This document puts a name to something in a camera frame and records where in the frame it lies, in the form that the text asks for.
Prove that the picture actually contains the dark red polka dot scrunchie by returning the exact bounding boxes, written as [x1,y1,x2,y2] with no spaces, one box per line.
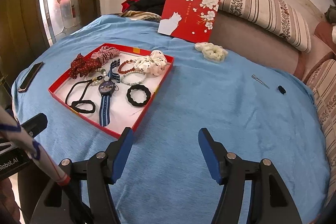
[70,53,102,79]

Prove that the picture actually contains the blue striped strap wristwatch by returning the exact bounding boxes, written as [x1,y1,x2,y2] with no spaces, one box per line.
[98,59,120,127]

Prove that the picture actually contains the long black elastic band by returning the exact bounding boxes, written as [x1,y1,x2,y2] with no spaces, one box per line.
[64,80,93,107]

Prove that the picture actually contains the black smartphone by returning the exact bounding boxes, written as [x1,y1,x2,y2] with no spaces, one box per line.
[18,62,44,93]

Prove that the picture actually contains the blue bed blanket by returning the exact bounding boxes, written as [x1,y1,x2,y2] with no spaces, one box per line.
[11,15,330,223]

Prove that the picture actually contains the red tray box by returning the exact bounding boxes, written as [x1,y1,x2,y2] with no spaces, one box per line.
[49,43,174,138]

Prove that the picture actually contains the black wavy scrunchie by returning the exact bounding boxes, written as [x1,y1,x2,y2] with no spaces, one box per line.
[126,84,151,107]

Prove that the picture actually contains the silver hair pin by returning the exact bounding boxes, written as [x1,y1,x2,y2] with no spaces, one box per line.
[251,75,269,89]

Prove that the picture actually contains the small black hair clip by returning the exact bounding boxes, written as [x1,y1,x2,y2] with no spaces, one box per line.
[277,85,286,95]

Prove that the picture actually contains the red white striped scrunchie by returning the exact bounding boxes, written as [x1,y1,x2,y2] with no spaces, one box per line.
[91,46,120,65]

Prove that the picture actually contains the cream fluffy scrunchie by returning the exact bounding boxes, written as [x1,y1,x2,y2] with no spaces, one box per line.
[194,42,228,63]

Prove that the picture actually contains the white patterned scrunchie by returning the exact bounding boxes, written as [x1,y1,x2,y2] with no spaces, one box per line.
[134,50,167,76]

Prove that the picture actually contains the striped floral side pillow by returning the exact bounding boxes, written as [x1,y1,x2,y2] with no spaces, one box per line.
[306,59,336,204]

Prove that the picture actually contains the pink brown headboard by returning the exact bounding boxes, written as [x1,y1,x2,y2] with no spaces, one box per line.
[210,11,335,83]

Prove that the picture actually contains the red box lid with cat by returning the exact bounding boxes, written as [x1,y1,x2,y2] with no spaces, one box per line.
[158,0,219,43]

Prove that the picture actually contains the dark clothes pile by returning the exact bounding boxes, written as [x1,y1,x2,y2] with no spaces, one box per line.
[115,0,166,22]

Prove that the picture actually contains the grey green plush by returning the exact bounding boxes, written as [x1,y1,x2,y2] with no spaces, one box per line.
[325,5,336,24]

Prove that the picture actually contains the white blue red cable sleeve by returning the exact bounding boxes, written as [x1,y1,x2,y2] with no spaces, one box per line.
[0,104,71,187]

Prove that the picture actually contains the red bead bracelet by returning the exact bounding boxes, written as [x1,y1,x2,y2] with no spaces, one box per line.
[117,59,137,75]

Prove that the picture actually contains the pale green bead bracelet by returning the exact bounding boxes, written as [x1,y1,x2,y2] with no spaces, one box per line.
[120,70,147,86]

